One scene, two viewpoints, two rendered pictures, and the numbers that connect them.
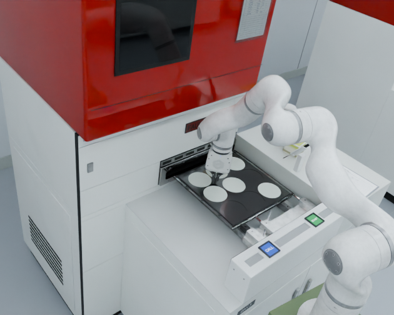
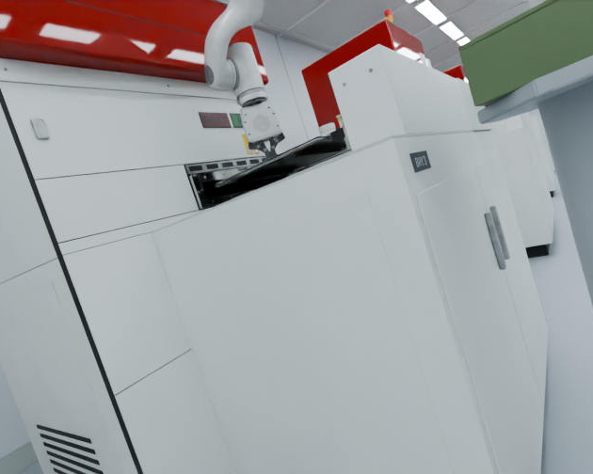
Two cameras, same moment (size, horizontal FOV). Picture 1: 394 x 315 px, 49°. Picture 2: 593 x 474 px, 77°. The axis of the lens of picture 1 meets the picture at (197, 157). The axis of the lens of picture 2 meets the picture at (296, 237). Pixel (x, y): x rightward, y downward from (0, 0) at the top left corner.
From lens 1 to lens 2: 135 cm
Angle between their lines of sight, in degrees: 33
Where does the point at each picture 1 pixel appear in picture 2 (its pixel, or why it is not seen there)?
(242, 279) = (369, 77)
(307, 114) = not seen: outside the picture
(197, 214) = not seen: hidden behind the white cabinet
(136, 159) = (136, 146)
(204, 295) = (330, 187)
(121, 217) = (153, 262)
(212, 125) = (215, 33)
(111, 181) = (100, 175)
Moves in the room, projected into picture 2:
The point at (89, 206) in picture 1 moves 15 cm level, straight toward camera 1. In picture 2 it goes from (71, 219) to (57, 210)
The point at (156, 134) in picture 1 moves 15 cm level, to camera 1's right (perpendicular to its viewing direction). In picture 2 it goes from (155, 112) to (211, 97)
